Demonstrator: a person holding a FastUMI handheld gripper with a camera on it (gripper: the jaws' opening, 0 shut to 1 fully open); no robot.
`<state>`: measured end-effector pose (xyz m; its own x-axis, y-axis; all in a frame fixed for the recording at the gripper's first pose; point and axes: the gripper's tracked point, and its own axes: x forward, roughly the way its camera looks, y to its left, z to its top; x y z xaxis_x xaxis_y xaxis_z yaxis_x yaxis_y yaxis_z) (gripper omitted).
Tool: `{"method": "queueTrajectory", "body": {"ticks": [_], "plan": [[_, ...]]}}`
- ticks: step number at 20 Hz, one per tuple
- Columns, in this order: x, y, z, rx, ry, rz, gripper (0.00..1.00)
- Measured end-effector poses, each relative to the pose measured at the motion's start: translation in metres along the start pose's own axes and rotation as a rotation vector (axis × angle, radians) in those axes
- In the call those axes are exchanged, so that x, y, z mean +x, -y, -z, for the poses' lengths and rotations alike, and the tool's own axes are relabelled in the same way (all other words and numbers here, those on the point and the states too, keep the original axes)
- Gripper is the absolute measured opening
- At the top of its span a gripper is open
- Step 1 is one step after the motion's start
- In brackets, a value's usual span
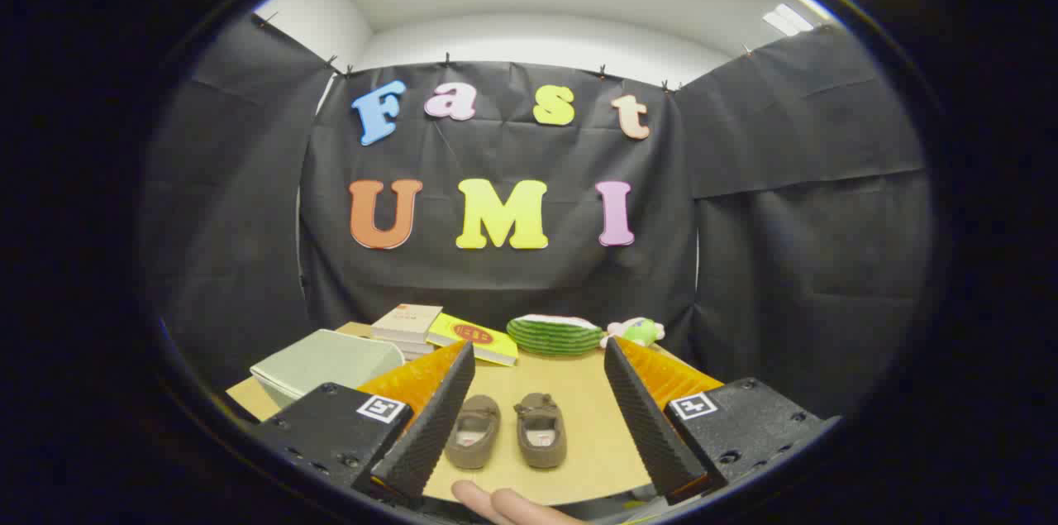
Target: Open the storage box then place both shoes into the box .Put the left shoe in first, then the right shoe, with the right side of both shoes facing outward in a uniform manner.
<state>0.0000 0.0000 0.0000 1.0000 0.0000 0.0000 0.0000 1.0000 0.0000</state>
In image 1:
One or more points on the pale fabric storage box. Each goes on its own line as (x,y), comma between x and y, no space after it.
(322,360)

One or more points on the black backdrop cloth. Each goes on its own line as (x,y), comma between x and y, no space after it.
(769,260)

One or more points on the beige book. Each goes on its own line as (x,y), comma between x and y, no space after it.
(407,321)

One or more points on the watermelon slice plush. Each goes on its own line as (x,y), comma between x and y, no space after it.
(554,336)

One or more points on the yellow book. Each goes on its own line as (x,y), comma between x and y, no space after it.
(475,339)

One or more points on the grey book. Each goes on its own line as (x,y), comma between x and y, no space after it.
(416,346)
(417,355)

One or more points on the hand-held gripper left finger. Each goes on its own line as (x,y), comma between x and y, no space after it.
(430,426)

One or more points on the brown fuzzy shoe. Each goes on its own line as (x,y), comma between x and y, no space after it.
(541,432)
(473,434)

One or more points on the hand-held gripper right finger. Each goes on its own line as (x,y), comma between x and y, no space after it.
(649,426)

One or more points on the ceiling light panel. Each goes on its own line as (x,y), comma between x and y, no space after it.
(787,19)

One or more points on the pink and green plush toy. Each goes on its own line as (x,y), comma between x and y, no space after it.
(640,332)

